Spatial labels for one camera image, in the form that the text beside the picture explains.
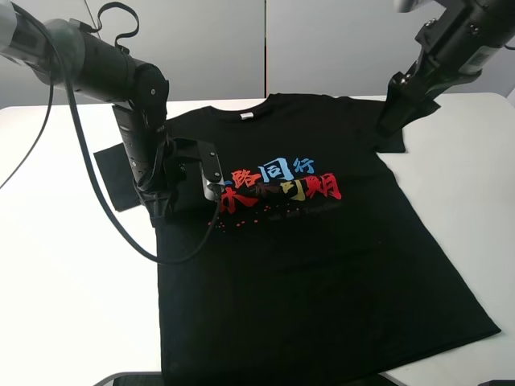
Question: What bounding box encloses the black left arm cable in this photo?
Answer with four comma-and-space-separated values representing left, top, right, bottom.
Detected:
0, 2, 223, 265

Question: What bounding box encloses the black printed t-shirt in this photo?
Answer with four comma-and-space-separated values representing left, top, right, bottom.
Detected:
93, 92, 502, 386

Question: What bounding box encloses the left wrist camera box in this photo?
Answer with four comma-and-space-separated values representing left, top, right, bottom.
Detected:
173, 138, 225, 202

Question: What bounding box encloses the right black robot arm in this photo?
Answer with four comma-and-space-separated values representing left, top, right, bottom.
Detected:
377, 1, 514, 137

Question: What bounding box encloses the dark robot base front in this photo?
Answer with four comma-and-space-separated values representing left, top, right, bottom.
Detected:
94, 371, 515, 386

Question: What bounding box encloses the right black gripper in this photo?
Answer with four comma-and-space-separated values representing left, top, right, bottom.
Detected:
377, 72, 440, 138

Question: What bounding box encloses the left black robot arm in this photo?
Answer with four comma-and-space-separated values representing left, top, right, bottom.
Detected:
1, 1, 174, 226

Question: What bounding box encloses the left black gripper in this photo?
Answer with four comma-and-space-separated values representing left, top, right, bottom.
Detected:
113, 105, 179, 226

